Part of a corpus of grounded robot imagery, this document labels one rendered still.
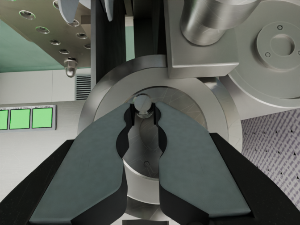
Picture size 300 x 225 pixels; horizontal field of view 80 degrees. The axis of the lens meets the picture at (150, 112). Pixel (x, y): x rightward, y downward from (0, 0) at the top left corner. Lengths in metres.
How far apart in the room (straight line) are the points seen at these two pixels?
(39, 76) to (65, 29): 3.10
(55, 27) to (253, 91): 0.37
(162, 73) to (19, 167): 0.51
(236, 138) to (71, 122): 0.44
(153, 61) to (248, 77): 0.09
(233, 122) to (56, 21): 0.35
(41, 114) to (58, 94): 2.71
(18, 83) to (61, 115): 3.13
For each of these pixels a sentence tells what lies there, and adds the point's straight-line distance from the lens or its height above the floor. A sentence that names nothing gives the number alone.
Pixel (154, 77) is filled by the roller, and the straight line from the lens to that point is 0.16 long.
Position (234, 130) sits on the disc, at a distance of 0.18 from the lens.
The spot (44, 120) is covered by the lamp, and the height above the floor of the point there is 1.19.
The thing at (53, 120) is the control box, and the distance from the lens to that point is 0.55.
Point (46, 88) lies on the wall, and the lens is 3.39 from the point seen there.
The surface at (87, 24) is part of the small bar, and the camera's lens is 0.38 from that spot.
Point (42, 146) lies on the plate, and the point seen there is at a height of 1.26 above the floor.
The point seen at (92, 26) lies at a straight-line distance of 0.21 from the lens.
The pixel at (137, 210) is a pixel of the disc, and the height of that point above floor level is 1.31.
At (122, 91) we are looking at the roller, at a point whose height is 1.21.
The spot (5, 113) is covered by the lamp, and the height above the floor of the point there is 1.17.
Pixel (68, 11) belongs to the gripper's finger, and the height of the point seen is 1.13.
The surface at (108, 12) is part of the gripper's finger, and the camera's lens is 0.19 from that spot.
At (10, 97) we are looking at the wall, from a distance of 3.68.
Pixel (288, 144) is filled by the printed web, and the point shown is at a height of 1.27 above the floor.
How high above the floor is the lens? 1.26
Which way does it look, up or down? 8 degrees down
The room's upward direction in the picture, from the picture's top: 177 degrees clockwise
